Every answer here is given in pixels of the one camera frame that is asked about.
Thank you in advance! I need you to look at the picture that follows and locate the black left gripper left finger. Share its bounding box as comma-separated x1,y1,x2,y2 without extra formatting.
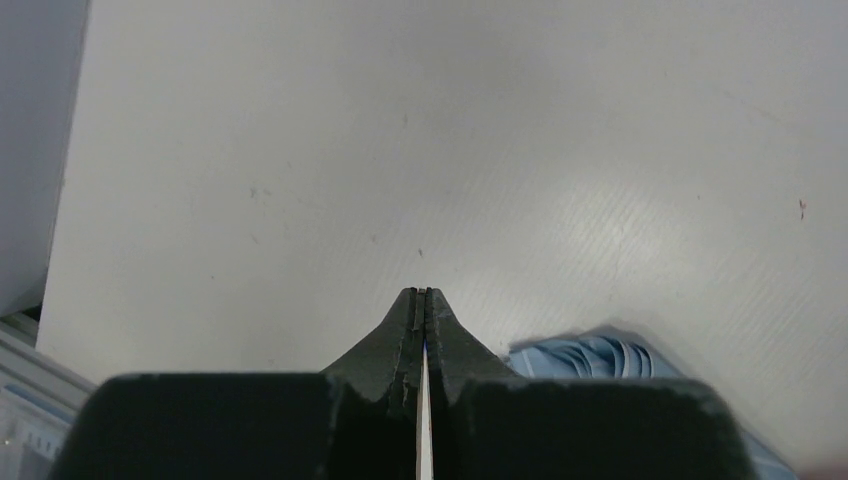
323,288,425,479

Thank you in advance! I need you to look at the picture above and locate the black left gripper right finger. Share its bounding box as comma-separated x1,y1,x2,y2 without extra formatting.
424,288,524,479

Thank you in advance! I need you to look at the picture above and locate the blue checked cloth napkin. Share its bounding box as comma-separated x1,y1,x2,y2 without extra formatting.
491,335,796,479

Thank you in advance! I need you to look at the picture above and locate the aluminium frame rail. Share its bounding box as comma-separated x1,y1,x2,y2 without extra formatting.
1,313,95,479

